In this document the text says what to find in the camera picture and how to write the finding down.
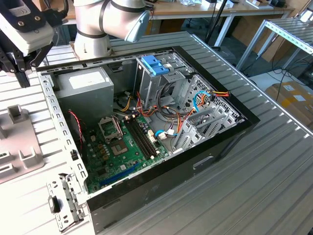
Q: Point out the black RAM slot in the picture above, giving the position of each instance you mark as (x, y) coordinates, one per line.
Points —
(137, 142)
(145, 142)
(141, 142)
(150, 142)

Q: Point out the CPU socket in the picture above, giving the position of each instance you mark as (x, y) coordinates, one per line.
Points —
(118, 148)

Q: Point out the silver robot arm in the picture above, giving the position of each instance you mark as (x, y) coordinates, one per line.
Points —
(93, 24)

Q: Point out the long wooden desk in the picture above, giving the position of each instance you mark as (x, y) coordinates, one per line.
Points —
(195, 7)

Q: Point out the metal disk bay cage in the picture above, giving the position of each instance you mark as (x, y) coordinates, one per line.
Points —
(192, 140)

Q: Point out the thin locking lever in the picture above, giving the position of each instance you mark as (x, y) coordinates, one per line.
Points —
(119, 128)

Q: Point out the black open PC case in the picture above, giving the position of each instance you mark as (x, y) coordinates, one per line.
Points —
(171, 183)

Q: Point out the blue expansion slot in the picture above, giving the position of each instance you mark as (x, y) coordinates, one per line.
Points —
(119, 175)

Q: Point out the green motherboard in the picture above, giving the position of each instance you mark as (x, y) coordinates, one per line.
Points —
(115, 166)

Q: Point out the metal drive cage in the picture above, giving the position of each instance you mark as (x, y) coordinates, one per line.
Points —
(151, 90)

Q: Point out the black tripod stand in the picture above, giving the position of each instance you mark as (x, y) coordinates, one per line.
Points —
(214, 24)

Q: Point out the grey parts rack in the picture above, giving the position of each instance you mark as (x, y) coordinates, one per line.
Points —
(22, 137)

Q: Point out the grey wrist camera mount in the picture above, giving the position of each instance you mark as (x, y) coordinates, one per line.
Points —
(31, 36)

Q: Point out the blue empty drive carrier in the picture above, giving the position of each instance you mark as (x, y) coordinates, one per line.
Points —
(154, 64)

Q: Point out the large cardboard box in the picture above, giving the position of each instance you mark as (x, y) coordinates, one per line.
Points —
(291, 98)

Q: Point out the grey power supply unit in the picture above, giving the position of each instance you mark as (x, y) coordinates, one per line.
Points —
(85, 98)

